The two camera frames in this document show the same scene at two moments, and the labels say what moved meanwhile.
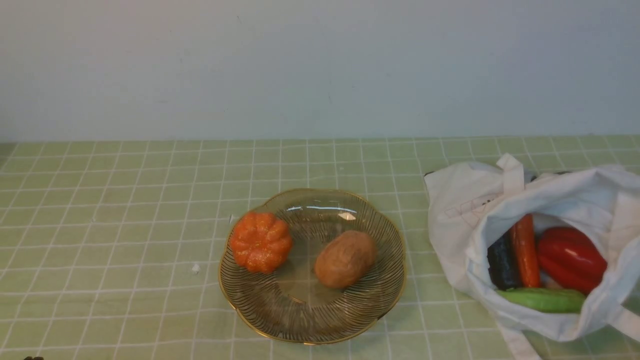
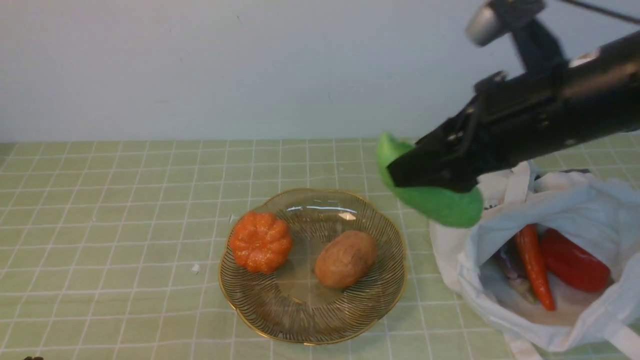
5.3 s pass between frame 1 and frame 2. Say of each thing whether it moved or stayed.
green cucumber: moved
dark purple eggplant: moved
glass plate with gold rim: stayed
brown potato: stayed
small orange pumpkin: stayed
